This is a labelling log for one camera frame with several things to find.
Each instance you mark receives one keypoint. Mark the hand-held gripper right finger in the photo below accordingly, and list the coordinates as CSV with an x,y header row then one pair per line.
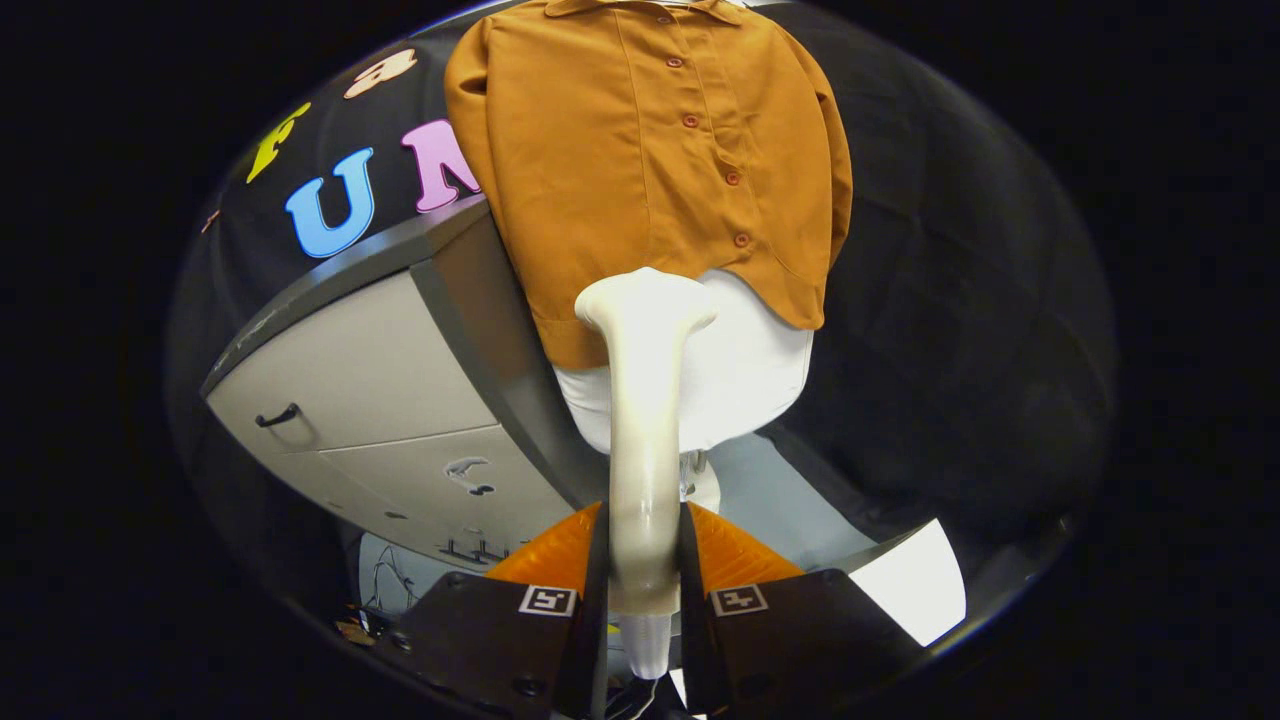
x,y
692,640

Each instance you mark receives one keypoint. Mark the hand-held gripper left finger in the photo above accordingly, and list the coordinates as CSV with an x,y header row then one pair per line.
x,y
597,600

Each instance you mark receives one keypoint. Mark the orange button shirt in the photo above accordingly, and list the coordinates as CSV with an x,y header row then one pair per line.
x,y
600,180

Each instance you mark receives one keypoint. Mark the white mannequin torso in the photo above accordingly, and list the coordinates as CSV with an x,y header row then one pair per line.
x,y
740,370

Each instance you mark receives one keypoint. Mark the grey drawer cabinet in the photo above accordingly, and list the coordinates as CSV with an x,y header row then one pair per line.
x,y
380,380

